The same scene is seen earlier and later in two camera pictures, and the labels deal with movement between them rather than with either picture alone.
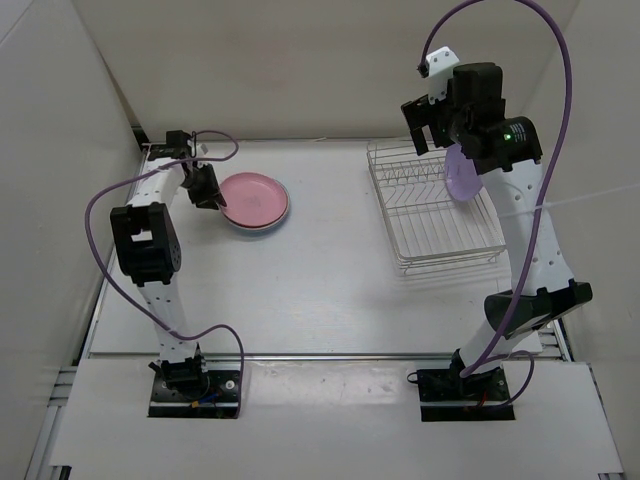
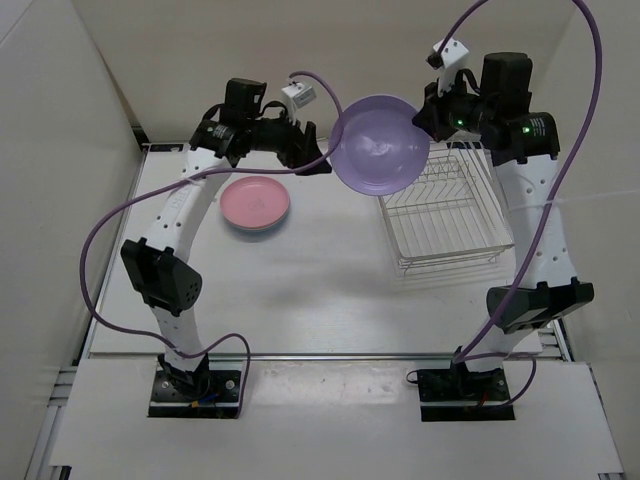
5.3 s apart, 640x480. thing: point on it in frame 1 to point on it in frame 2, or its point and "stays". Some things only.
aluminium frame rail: [561, 341] stays
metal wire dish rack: [432, 231] stays
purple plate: [462, 178] to [380, 151]
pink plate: [253, 200] stays
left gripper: [204, 200] to [294, 139]
